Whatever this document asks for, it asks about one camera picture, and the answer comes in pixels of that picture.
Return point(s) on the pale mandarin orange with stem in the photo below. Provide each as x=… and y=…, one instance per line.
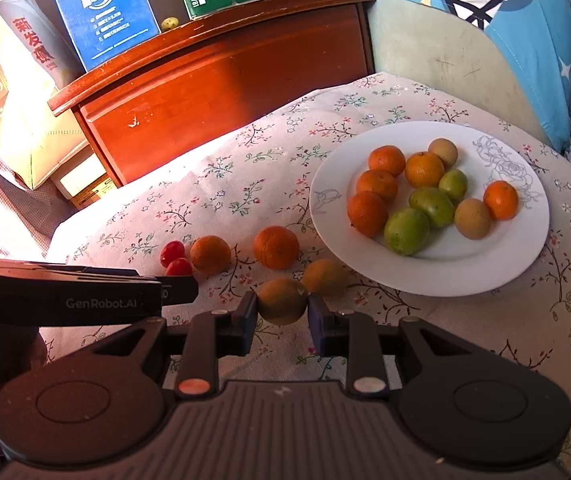
x=424, y=169

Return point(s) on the blue carton box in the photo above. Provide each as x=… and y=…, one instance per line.
x=100, y=10

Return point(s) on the red cherry tomato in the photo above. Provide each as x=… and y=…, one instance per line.
x=179, y=266
x=172, y=251

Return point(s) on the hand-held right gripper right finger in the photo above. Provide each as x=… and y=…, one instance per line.
x=315, y=325

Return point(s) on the brown jujube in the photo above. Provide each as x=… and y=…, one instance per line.
x=443, y=151
x=472, y=217
x=324, y=276
x=283, y=301

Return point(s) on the red wooden headboard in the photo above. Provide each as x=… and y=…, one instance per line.
x=215, y=85

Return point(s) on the small green jujube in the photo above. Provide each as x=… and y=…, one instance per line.
x=453, y=184

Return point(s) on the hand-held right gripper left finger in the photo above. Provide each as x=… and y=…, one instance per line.
x=248, y=320

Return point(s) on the large green jujube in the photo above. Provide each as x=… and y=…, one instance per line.
x=406, y=230

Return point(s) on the white floral plate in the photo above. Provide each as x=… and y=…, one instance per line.
x=465, y=270

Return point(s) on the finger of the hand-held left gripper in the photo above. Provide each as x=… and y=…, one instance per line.
x=180, y=291

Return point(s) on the pale green cushion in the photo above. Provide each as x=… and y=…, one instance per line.
x=440, y=70

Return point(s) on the white paper bag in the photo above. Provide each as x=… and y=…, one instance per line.
x=25, y=50

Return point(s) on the small yellow-green jujube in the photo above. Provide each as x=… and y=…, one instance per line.
x=169, y=23

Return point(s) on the yellow flat box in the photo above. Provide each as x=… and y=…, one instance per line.
x=83, y=185

